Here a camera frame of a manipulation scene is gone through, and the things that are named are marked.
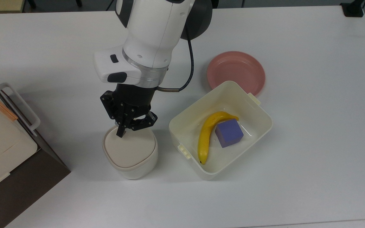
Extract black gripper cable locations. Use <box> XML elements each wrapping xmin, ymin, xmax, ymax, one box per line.
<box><xmin>157</xmin><ymin>27</ymin><xmax>195</xmax><ymax>93</ymax></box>

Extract cream rectangular plastic bin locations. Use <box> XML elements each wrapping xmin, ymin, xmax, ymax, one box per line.
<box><xmin>169</xmin><ymin>80</ymin><xmax>273</xmax><ymax>181</ymax></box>

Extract cream lidded mini trash can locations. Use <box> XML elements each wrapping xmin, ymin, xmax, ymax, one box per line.
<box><xmin>102</xmin><ymin>126</ymin><xmax>158</xmax><ymax>180</ymax></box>

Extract purple cube block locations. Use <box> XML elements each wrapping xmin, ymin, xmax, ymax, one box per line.
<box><xmin>215</xmin><ymin>119</ymin><xmax>244</xmax><ymax>148</ymax></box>

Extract brown and white appliance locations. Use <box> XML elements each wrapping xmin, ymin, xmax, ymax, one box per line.
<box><xmin>0</xmin><ymin>69</ymin><xmax>71</xmax><ymax>228</ymax></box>

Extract white drawer handle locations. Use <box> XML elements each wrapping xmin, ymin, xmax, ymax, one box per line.
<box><xmin>0</xmin><ymin>83</ymin><xmax>41</xmax><ymax>137</ymax></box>

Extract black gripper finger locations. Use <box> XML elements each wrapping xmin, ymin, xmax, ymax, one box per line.
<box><xmin>127</xmin><ymin>111</ymin><xmax>158</xmax><ymax>131</ymax></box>
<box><xmin>100</xmin><ymin>91</ymin><xmax>127</xmax><ymax>138</ymax></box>

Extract pink round plate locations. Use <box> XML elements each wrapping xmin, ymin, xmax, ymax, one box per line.
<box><xmin>207</xmin><ymin>51</ymin><xmax>266</xmax><ymax>97</ymax></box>

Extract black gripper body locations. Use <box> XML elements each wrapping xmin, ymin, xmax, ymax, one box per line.
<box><xmin>114</xmin><ymin>84</ymin><xmax>156</xmax><ymax>118</ymax></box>

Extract yellow toy banana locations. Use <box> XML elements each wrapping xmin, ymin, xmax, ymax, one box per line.
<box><xmin>197</xmin><ymin>111</ymin><xmax>239</xmax><ymax>165</ymax></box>

